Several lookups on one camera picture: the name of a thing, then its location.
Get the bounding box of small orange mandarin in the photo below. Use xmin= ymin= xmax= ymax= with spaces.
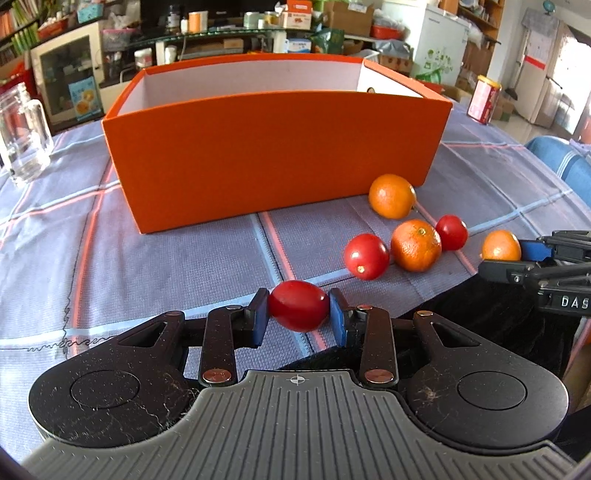
xmin=481 ymin=230 xmax=522 ymax=262

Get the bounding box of orange cardboard box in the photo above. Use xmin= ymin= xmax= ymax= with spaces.
xmin=102 ymin=52 xmax=454 ymax=235

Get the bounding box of dimpled orange mandarin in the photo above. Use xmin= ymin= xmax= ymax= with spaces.
xmin=391 ymin=220 xmax=443 ymax=272

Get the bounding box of black television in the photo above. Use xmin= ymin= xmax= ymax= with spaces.
xmin=141 ymin=0 xmax=282 ymax=31

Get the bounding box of oval red tomato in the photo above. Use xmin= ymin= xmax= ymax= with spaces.
xmin=269 ymin=280 xmax=331 ymax=332

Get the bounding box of orange and white carton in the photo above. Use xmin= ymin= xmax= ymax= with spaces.
xmin=286 ymin=0 xmax=315 ymax=28

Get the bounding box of grey tall refrigerator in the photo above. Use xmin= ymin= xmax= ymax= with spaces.
xmin=519 ymin=9 xmax=575 ymax=127

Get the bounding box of open brown cardboard box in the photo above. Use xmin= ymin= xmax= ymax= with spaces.
xmin=325 ymin=0 xmax=376 ymax=38

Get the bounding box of red tin can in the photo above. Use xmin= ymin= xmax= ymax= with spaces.
xmin=467 ymin=75 xmax=502 ymax=125

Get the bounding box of smooth orange mandarin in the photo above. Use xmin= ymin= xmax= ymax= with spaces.
xmin=368 ymin=174 xmax=417 ymax=220

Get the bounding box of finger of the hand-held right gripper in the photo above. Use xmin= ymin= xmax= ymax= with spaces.
xmin=479 ymin=261 xmax=591 ymax=285
xmin=519 ymin=231 xmax=591 ymax=262

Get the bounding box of red plastic basket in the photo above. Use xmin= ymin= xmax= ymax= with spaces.
xmin=369 ymin=24 xmax=407 ymax=40

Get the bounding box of clear glass handled jar mug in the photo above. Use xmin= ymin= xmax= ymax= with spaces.
xmin=0 ymin=83 xmax=54 ymax=188

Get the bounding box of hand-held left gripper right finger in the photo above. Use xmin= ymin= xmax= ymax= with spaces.
xmin=329 ymin=290 xmax=481 ymax=388

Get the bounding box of pink plastic basket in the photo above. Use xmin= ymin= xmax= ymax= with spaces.
xmin=102 ymin=28 xmax=137 ymax=51

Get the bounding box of small red tomato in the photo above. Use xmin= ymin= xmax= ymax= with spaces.
xmin=435 ymin=215 xmax=469 ymax=251

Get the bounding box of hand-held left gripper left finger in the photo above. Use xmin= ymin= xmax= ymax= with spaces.
xmin=113 ymin=290 xmax=271 ymax=388

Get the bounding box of white drawer television cabinet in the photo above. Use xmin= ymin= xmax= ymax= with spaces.
xmin=99 ymin=25 xmax=324 ymax=88

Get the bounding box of white freezer with green sticker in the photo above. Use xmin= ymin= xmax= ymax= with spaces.
xmin=412 ymin=2 xmax=469 ymax=86

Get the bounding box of round red tomato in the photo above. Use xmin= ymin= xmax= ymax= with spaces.
xmin=344 ymin=233 xmax=391 ymax=281

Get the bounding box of grey plaid tablecloth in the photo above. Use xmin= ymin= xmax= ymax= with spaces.
xmin=0 ymin=99 xmax=591 ymax=416

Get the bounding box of blue cloth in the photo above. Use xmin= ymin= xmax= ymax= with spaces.
xmin=526 ymin=135 xmax=591 ymax=208

